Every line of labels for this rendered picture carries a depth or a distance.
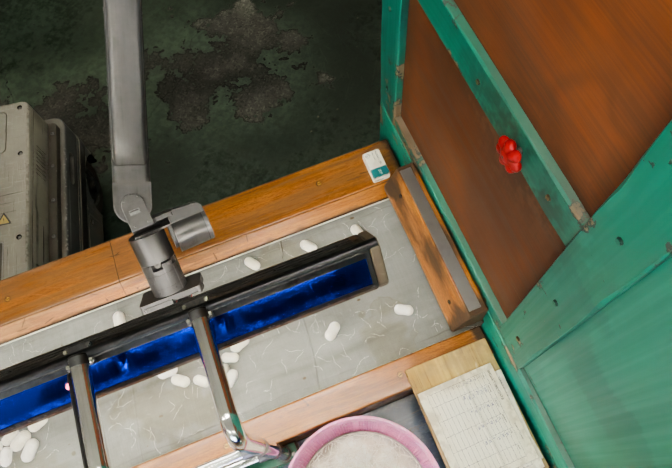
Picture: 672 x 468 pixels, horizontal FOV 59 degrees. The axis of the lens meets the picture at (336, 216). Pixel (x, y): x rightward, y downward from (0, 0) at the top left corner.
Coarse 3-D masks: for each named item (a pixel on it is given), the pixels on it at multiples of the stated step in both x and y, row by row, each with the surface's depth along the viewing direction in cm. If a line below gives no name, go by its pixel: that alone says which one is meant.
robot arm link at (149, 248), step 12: (144, 228) 94; (156, 228) 94; (168, 228) 94; (132, 240) 93; (144, 240) 92; (156, 240) 93; (168, 240) 96; (144, 252) 93; (156, 252) 93; (168, 252) 95; (144, 264) 94; (156, 264) 94
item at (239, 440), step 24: (192, 312) 71; (72, 360) 70; (216, 360) 69; (72, 384) 69; (216, 384) 67; (96, 408) 68; (216, 408) 67; (96, 432) 66; (240, 432) 66; (96, 456) 65; (240, 456) 79; (264, 456) 82; (288, 456) 100
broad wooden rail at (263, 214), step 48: (384, 144) 120; (240, 192) 118; (288, 192) 117; (336, 192) 116; (384, 192) 117; (240, 240) 114; (0, 288) 112; (48, 288) 112; (96, 288) 111; (144, 288) 113; (0, 336) 110
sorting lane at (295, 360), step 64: (256, 256) 114; (384, 256) 113; (128, 320) 111; (320, 320) 109; (384, 320) 108; (192, 384) 105; (256, 384) 104; (320, 384) 104; (64, 448) 102; (128, 448) 101
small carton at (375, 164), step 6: (378, 150) 117; (366, 156) 117; (372, 156) 117; (378, 156) 117; (366, 162) 116; (372, 162) 116; (378, 162) 116; (384, 162) 116; (372, 168) 116; (378, 168) 116; (384, 168) 116; (372, 174) 115; (378, 174) 115; (384, 174) 115; (378, 180) 116
